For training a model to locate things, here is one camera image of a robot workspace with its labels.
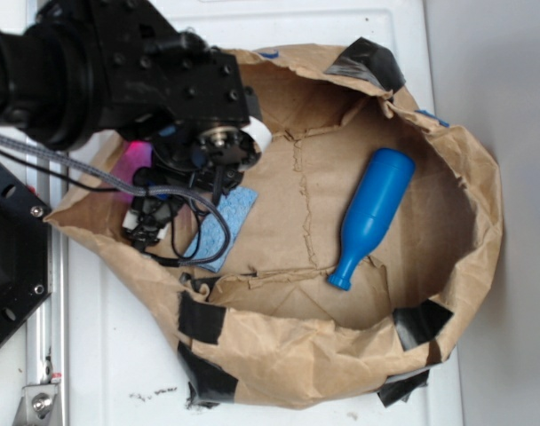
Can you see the aluminium rail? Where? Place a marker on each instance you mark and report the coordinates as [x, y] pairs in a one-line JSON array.
[[46, 343]]

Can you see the metal corner bracket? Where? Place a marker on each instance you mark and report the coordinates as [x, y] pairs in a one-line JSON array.
[[39, 405]]

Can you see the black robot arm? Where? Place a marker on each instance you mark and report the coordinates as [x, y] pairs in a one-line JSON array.
[[28, 98]]

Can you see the blue plastic bottle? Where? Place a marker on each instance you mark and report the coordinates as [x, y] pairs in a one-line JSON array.
[[371, 211]]

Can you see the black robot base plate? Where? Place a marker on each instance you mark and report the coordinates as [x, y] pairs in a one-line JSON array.
[[24, 253]]

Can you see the white plastic tray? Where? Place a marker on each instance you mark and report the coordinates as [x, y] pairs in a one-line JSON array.
[[121, 370]]

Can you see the brown paper bag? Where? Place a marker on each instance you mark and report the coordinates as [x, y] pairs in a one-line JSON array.
[[272, 330]]

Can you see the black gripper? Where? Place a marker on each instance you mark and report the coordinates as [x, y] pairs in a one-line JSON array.
[[121, 66]]

